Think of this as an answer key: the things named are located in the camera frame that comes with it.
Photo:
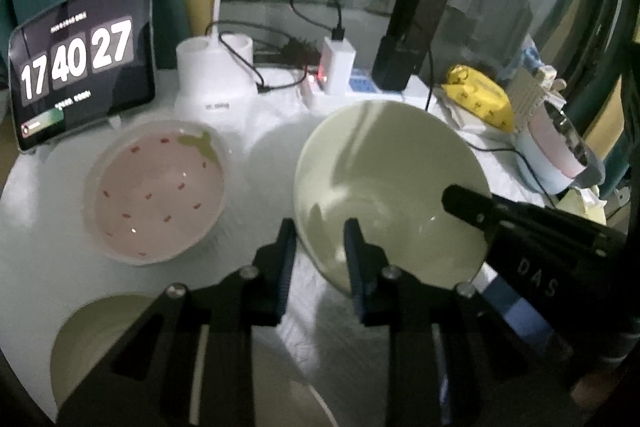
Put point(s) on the white power strip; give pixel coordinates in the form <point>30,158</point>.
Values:
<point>365,94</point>

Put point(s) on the yellow packet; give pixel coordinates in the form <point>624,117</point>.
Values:
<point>480,99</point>

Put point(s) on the pale yellow cloth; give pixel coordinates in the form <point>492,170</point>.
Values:
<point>582,204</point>

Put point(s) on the small pink bowl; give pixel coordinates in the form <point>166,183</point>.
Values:
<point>555,142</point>

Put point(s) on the tablet showing clock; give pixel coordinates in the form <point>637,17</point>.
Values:
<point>75,57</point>

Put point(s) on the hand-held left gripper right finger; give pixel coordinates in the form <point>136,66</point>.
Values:
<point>354,267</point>

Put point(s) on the beige plate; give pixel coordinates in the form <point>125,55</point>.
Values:
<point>100,337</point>

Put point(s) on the cream bowl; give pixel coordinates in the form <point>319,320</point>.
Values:
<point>380,167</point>

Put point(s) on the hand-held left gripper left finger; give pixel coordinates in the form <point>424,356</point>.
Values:
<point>287,267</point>

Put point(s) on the grey cloth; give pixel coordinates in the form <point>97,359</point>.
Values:
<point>592,172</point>

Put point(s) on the small cream box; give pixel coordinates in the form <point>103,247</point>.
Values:
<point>530,97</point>

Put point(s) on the black power adapter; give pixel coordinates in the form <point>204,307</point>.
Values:
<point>397,62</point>

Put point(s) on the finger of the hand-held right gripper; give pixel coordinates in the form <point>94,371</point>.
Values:
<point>470,207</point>

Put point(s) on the white desk lamp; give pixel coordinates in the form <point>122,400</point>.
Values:
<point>210,77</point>

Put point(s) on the pink strawberry bowl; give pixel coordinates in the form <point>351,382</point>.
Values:
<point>155,192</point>

